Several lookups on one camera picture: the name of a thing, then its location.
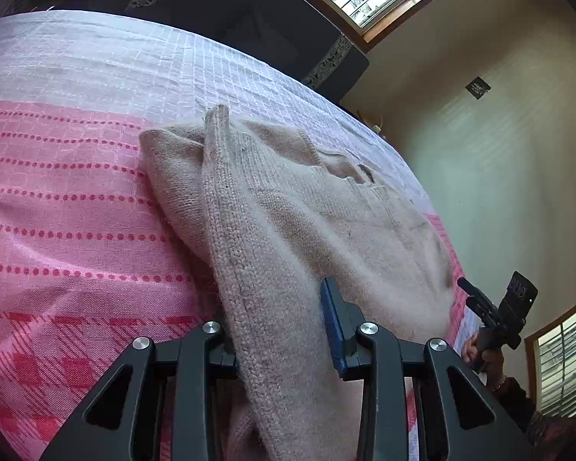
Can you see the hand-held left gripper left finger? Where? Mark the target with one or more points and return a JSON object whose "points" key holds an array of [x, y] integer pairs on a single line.
{"points": [[197, 369]]}

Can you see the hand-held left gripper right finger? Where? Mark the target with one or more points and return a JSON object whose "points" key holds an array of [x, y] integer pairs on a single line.
{"points": [[333, 331]]}

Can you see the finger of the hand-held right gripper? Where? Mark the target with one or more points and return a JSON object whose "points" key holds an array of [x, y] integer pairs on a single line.
{"points": [[482, 311], [470, 288]]}

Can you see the beige knit sweater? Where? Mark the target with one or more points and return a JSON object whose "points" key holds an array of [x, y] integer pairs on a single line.
{"points": [[293, 211]]}

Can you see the person's right forearm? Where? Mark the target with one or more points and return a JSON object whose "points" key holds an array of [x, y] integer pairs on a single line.
{"points": [[523, 403]]}

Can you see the person's right hand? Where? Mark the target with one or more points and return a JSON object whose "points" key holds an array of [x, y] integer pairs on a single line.
{"points": [[470, 350]]}

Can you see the small barred window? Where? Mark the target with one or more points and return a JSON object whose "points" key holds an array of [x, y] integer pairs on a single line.
{"points": [[566, 360]]}

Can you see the pink checked blanket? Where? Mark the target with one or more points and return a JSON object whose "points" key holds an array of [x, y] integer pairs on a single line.
{"points": [[77, 153]]}

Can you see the dark wall switch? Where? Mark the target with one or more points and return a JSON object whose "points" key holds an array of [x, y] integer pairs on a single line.
{"points": [[477, 87]]}

